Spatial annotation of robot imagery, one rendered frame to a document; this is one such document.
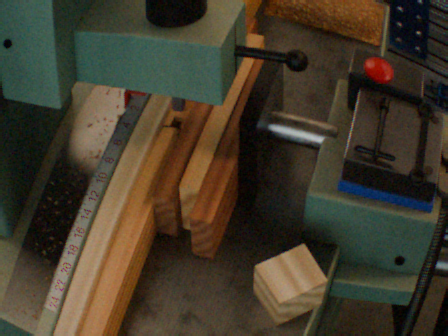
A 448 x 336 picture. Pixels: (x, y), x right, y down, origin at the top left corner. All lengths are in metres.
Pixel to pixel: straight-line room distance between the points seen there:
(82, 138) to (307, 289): 0.39
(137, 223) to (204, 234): 0.05
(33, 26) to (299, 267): 0.30
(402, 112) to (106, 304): 0.30
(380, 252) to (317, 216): 0.08
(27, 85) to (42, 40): 0.07
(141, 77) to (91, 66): 0.05
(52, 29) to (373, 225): 0.32
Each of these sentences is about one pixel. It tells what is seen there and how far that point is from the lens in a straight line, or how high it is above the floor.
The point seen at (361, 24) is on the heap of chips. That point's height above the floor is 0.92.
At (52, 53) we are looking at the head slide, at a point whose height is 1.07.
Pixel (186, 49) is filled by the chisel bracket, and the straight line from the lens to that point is 0.70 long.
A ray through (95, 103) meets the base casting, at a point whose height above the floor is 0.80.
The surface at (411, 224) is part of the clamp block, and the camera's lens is 0.74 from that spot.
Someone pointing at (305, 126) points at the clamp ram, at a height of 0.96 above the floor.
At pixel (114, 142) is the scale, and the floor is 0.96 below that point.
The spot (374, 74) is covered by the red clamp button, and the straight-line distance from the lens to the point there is 0.75.
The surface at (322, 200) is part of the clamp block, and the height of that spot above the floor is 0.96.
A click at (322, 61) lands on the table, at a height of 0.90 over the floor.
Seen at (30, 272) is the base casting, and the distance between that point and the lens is 0.90.
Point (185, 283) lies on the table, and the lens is 0.76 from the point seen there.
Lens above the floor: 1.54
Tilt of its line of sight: 51 degrees down
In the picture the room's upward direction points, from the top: 1 degrees counter-clockwise
